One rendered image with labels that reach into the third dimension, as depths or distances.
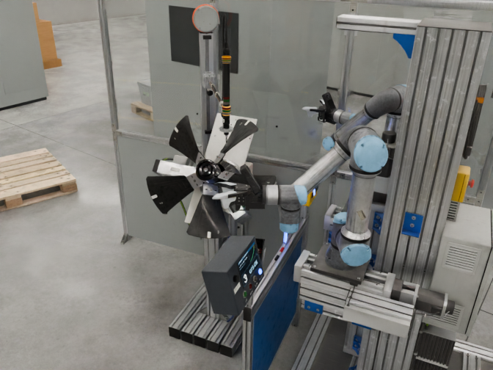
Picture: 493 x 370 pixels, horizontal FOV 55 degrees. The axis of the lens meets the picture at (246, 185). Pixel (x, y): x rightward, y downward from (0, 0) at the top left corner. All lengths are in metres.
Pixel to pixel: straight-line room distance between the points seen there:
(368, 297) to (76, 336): 1.99
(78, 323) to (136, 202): 1.05
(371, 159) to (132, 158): 2.39
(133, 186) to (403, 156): 2.40
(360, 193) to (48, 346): 2.30
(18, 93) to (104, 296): 4.99
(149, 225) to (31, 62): 4.68
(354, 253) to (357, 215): 0.16
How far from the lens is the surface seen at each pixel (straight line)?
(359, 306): 2.07
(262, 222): 3.41
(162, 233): 3.92
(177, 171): 2.73
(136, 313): 3.44
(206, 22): 2.95
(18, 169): 5.50
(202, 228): 2.44
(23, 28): 8.00
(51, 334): 3.44
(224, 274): 1.68
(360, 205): 1.80
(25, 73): 8.06
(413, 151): 2.00
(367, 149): 1.68
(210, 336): 3.11
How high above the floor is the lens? 2.27
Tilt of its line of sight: 27 degrees down
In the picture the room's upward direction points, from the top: 1 degrees clockwise
